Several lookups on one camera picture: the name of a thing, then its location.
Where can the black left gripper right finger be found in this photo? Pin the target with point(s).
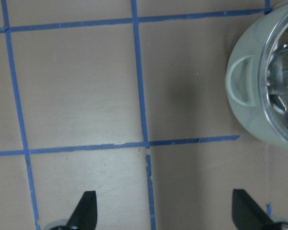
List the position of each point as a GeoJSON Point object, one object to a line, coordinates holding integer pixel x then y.
{"type": "Point", "coordinates": [247, 215]}

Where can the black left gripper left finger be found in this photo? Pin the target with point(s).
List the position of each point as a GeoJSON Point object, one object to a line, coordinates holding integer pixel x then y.
{"type": "Point", "coordinates": [84, 216]}

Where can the pale green steel pot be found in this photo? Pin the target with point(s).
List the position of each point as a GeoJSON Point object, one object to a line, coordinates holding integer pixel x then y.
{"type": "Point", "coordinates": [257, 78]}

